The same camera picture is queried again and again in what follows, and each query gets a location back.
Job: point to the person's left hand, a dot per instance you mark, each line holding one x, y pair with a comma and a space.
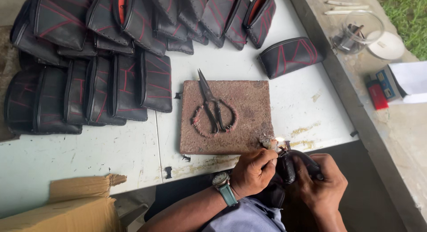
248, 173

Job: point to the person's right hand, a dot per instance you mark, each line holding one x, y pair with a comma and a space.
322, 188

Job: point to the person's left fingers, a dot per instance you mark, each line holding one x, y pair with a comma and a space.
268, 155

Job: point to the black leather pouch being finished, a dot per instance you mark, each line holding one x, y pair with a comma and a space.
287, 168

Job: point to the small lit candle stub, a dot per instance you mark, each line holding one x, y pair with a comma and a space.
272, 143

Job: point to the brown stone slab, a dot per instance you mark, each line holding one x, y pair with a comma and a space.
247, 101

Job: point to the person's blue shirt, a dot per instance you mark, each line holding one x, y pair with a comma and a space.
247, 217

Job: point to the black leather scrap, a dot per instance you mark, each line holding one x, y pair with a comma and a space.
186, 158
354, 133
177, 95
168, 172

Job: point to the single black pouch red lines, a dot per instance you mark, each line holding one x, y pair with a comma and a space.
290, 56

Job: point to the red lighter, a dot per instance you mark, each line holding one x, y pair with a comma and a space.
377, 95

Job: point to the blue small box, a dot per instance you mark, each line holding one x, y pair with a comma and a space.
387, 83

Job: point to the dark tools inside jar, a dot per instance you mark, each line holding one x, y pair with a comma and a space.
348, 38

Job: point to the clear glass jar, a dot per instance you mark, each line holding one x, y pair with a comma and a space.
362, 30

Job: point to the white chalk stick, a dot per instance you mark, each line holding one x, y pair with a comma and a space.
343, 3
338, 12
350, 7

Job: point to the white round jar lid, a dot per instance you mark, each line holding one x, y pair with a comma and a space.
387, 46

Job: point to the white paper sheet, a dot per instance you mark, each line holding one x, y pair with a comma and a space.
412, 80

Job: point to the pile of black red-stitched pouches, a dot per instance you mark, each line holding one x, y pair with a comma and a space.
100, 58

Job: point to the brown cardboard box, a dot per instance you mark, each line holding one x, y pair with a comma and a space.
66, 208

